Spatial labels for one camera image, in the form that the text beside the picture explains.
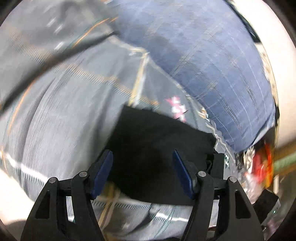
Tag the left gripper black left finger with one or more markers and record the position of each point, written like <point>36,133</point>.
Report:
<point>63,209</point>

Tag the black pants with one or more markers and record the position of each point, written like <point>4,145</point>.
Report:
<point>143,143</point>

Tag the white crumpled plastic clutter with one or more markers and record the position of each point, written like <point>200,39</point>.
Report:
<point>248,183</point>

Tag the red bag clutter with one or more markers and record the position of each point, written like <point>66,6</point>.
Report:
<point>262,165</point>

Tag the grey patterned bed sheet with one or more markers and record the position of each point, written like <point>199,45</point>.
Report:
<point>65,77</point>

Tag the blue plaid pillow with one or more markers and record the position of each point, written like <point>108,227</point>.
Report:
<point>207,49</point>

